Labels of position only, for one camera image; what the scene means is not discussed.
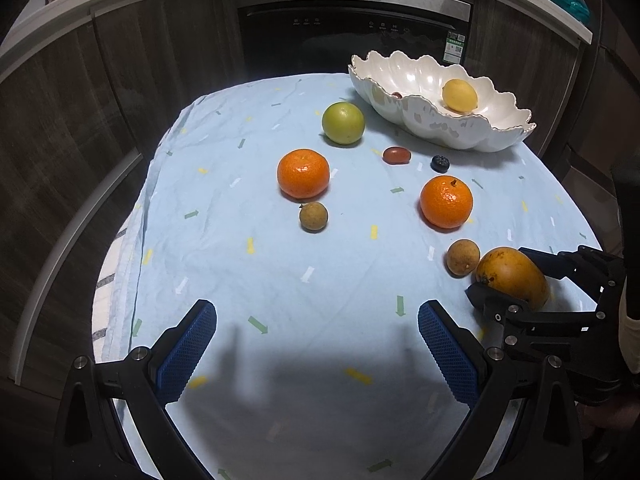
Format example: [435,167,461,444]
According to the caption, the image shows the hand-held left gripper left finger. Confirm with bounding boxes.
[52,299,218,480]

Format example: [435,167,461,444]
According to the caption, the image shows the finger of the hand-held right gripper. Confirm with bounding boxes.
[519,245,627,288]
[465,282,603,361]

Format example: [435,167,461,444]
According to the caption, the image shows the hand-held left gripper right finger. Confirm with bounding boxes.
[417,299,586,480]

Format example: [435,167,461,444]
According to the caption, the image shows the yellow mango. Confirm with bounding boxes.
[475,247,550,311]

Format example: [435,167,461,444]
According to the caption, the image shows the brown longan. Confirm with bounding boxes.
[445,239,481,277]
[299,202,329,233]

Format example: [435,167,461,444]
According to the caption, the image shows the orange mandarin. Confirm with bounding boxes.
[277,148,331,200]
[419,176,474,231]

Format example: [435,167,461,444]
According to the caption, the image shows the white scalloped bowl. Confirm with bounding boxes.
[348,50,537,153]

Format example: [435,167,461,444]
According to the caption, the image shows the green round fruit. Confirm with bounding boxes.
[321,102,366,147]

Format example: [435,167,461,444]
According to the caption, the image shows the person's right hand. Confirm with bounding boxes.
[579,394,640,461]

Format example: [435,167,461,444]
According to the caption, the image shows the striped white towel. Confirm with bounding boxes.
[92,230,146,361]

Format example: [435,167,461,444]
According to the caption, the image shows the light blue patterned tablecloth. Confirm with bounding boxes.
[92,72,608,480]

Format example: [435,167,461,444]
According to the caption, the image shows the yellow lemon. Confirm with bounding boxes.
[442,78,479,113]

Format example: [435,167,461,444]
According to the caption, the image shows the dark wood cabinet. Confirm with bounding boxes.
[0,0,241,386]
[465,0,640,186]

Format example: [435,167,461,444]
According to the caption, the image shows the green white sticker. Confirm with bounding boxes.
[446,32,466,63]

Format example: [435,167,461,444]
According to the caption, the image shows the teal packet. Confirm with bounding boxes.
[542,0,591,23]

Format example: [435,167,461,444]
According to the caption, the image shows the black built-in oven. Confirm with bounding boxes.
[235,0,473,82]

